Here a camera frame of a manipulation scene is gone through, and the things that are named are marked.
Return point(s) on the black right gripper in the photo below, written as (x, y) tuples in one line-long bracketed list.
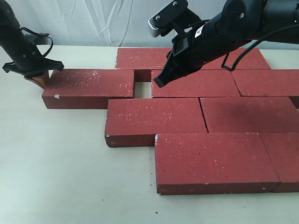
[(185, 58)]

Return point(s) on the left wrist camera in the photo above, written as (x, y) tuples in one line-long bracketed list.
[(38, 39)]

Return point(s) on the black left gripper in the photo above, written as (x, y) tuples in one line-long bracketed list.
[(31, 64)]

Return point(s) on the white backdrop cloth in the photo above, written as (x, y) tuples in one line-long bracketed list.
[(110, 23)]

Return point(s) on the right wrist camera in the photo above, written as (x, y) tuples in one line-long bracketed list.
[(174, 16)]

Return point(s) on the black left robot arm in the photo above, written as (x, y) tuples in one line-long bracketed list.
[(13, 35)]

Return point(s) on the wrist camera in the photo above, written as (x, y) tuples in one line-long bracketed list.
[(174, 16), (38, 39)]

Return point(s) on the angled red brick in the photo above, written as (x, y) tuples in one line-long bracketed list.
[(201, 84)]

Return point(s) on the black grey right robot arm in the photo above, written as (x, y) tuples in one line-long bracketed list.
[(241, 22)]

